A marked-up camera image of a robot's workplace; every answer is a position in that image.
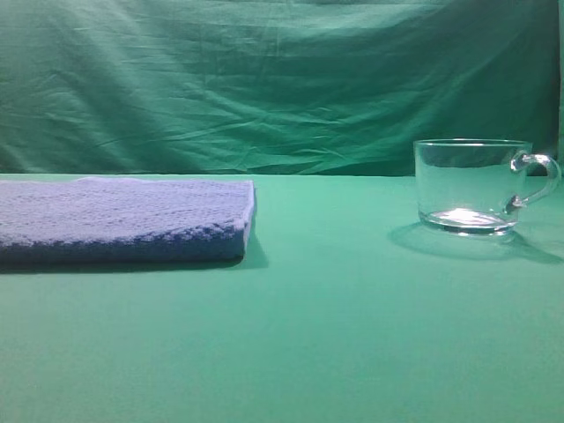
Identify transparent glass cup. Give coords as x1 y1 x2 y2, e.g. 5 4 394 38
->
413 138 561 235

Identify green backdrop cloth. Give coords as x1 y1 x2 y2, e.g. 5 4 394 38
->
1 1 563 176

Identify folded blue towel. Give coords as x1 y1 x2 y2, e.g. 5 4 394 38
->
1 177 255 264

